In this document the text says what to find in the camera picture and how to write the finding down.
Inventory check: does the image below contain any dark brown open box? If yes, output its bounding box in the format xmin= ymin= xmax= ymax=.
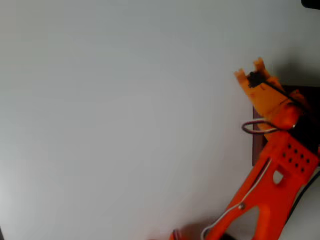
xmin=251 ymin=84 xmax=320 ymax=168

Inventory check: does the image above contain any black object at table edge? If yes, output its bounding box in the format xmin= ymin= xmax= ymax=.
xmin=300 ymin=0 xmax=320 ymax=10

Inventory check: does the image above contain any black camera cable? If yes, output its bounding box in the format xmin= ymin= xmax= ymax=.
xmin=262 ymin=77 xmax=320 ymax=226

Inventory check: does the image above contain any light orange forked camera mount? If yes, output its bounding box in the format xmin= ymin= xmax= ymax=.
xmin=233 ymin=56 xmax=295 ymax=135

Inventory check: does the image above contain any small black camera module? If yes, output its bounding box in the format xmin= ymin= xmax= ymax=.
xmin=246 ymin=70 xmax=266 ymax=89

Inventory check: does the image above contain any dark looped servo cable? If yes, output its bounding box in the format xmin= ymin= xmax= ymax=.
xmin=241 ymin=119 xmax=279 ymax=135

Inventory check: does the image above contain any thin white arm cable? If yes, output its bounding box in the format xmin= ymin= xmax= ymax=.
xmin=200 ymin=156 xmax=273 ymax=240

